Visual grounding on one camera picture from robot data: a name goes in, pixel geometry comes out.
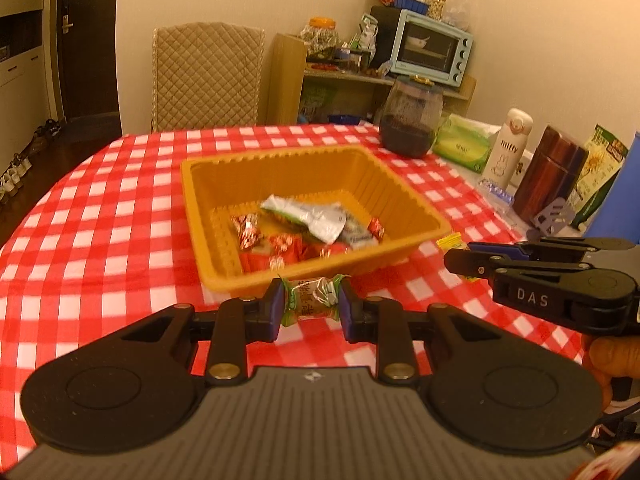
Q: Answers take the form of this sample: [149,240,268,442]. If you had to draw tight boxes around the green candy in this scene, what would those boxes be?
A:
[281,274,346,327]

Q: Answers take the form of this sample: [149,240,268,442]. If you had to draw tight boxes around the brown foil candy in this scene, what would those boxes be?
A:
[231,212,262,250]

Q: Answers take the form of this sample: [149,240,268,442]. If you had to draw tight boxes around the silver foil snack pouch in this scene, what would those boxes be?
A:
[260,195,346,245]

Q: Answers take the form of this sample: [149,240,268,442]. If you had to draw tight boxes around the grey striped snack packet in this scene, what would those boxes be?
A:
[338,211,378,250]

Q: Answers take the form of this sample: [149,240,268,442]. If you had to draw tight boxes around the red candy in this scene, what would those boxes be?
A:
[269,233,302,257]

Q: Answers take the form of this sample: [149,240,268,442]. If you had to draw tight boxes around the person's right hand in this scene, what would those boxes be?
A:
[582,335,640,408]

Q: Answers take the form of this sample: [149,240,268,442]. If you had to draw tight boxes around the blue container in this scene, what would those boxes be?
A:
[586,132,640,244]

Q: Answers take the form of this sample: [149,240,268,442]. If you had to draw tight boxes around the red white checkered tablecloth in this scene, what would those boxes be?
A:
[1,126,582,471]

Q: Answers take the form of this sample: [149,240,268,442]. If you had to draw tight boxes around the yellow plastic tray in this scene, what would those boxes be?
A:
[180,146,450,295]

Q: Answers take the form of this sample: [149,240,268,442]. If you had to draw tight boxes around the dark brown wooden canister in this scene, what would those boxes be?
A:
[512,126,589,226]

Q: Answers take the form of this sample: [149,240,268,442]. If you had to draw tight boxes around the white miffy bottle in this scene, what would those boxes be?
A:
[482,107,534,190]

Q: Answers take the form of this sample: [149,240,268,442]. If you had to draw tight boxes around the green flower snack bag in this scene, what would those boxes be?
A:
[568,125,628,231]

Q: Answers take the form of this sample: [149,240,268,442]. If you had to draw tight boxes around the green tissue pack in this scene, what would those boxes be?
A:
[432,114,500,174]

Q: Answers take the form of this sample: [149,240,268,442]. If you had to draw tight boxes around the large glass jar dark contents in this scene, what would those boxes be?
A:
[378,76,444,158]

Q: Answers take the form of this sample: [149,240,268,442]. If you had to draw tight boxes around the wooden shelf unit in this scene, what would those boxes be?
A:
[263,32,478,127]

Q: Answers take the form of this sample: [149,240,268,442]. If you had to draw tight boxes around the beige quilted chair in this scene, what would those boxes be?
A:
[151,22,266,132]

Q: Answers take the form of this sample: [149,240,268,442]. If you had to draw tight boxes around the light blue toaster oven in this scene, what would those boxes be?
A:
[390,10,474,88]

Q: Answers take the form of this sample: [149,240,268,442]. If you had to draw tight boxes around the orange lid plastic jar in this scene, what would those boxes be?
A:
[299,16,338,60]

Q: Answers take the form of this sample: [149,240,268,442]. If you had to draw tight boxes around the nut jar on oven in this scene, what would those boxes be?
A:
[426,0,446,21]

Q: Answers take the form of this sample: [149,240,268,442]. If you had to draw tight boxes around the white cabinet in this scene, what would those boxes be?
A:
[0,44,61,172]

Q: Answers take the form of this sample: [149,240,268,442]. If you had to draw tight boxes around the blue box on oven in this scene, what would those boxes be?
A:
[394,0,428,15]

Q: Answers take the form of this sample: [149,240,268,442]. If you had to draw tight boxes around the dark wooden door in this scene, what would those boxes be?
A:
[56,0,119,120]

